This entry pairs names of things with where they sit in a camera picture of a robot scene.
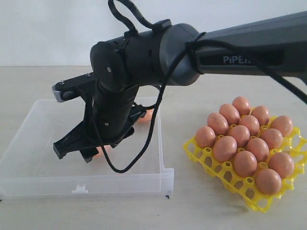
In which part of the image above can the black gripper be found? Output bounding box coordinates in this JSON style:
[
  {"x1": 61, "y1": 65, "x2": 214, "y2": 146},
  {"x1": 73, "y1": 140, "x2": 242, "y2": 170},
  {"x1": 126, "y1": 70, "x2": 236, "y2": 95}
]
[{"x1": 53, "y1": 83, "x2": 144, "y2": 163}]

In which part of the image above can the brown egg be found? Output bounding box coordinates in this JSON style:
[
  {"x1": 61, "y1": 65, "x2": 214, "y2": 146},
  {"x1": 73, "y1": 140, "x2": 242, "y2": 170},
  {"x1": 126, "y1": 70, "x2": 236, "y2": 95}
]
[
  {"x1": 233, "y1": 150, "x2": 257, "y2": 177},
  {"x1": 227, "y1": 125, "x2": 250, "y2": 148},
  {"x1": 195, "y1": 126, "x2": 216, "y2": 148},
  {"x1": 255, "y1": 168, "x2": 282, "y2": 195},
  {"x1": 251, "y1": 105, "x2": 270, "y2": 126},
  {"x1": 137, "y1": 109, "x2": 154, "y2": 124},
  {"x1": 93, "y1": 145, "x2": 111, "y2": 159},
  {"x1": 213, "y1": 136, "x2": 237, "y2": 162},
  {"x1": 219, "y1": 103, "x2": 240, "y2": 125},
  {"x1": 270, "y1": 115, "x2": 293, "y2": 137},
  {"x1": 260, "y1": 128, "x2": 283, "y2": 150},
  {"x1": 246, "y1": 138, "x2": 269, "y2": 162},
  {"x1": 207, "y1": 113, "x2": 229, "y2": 136},
  {"x1": 232, "y1": 96, "x2": 251, "y2": 116},
  {"x1": 238, "y1": 115, "x2": 260, "y2": 136}
]

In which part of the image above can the brown egg second row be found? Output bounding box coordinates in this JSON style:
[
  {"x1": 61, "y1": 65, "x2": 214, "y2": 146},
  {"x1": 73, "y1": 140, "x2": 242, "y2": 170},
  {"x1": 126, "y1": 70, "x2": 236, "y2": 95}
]
[{"x1": 268, "y1": 152, "x2": 295, "y2": 179}]

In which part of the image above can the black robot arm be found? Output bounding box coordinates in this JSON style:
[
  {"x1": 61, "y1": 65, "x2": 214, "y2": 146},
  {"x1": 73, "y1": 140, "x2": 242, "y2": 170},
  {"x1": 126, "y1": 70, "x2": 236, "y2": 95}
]
[{"x1": 53, "y1": 12, "x2": 307, "y2": 162}]

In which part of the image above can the clear plastic drawer bin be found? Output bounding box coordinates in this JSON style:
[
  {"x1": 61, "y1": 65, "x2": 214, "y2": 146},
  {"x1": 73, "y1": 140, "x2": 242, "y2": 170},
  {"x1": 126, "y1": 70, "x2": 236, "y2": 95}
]
[{"x1": 0, "y1": 99, "x2": 174, "y2": 202}]

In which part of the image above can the yellow plastic egg tray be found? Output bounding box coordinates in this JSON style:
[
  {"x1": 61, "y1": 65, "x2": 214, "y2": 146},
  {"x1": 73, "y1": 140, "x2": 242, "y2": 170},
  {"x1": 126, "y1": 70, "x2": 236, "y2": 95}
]
[{"x1": 183, "y1": 116, "x2": 307, "y2": 212}]

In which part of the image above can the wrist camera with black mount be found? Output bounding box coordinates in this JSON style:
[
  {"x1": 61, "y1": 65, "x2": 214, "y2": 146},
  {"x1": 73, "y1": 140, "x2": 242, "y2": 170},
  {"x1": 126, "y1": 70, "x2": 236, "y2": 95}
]
[{"x1": 52, "y1": 72, "x2": 95, "y2": 103}]

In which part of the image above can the black cable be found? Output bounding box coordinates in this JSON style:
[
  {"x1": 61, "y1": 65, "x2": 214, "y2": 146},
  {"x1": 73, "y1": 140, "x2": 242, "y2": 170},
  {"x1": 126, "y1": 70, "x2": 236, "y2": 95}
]
[{"x1": 76, "y1": 0, "x2": 307, "y2": 173}]

